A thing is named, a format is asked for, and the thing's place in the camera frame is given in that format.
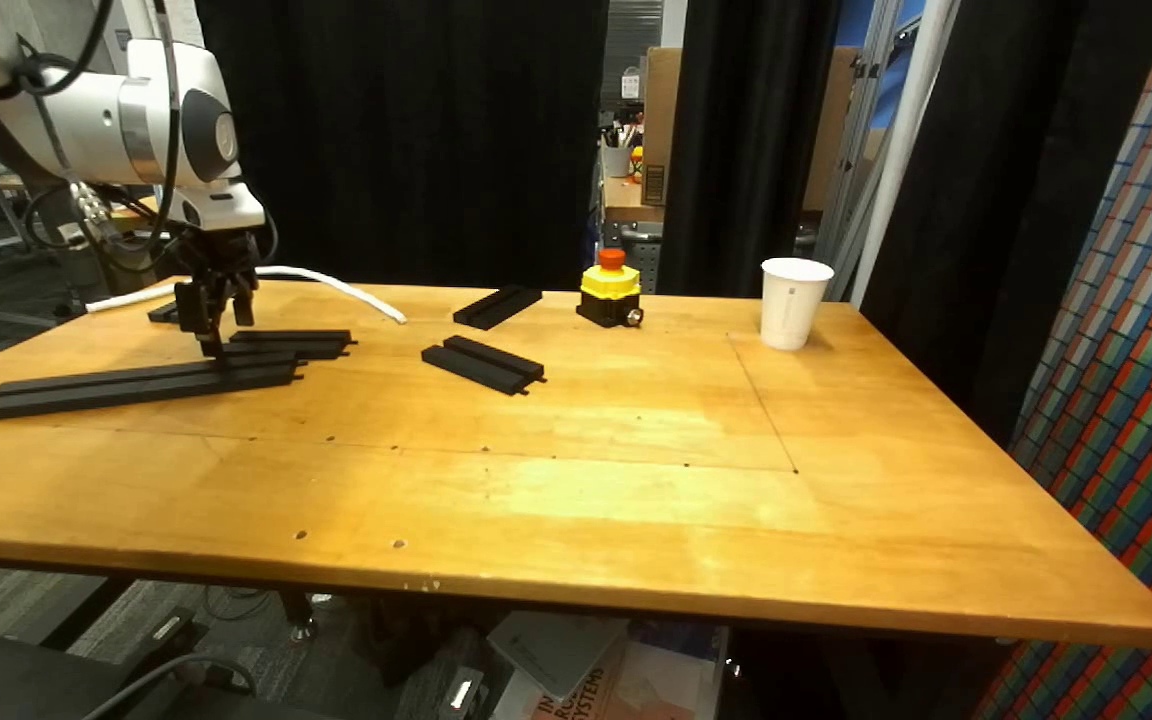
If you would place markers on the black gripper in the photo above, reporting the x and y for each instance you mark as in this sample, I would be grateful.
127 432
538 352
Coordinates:
223 279

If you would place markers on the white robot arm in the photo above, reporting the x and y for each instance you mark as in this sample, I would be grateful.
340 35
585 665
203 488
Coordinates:
127 94

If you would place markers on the small black pad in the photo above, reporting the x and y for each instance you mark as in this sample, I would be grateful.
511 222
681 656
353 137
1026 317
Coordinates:
166 312

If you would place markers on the long black grooved pad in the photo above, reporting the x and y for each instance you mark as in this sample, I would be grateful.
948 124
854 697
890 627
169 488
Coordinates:
133 385

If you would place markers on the black curtain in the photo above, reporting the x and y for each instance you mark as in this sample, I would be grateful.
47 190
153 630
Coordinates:
440 140

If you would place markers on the flat black pad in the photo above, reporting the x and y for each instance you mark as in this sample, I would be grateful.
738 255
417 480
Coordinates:
497 304

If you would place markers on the white paper cup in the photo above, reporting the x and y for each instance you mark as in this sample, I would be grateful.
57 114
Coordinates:
788 297

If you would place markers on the colourful patterned panel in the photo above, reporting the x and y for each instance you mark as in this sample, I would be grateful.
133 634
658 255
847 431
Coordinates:
1085 431

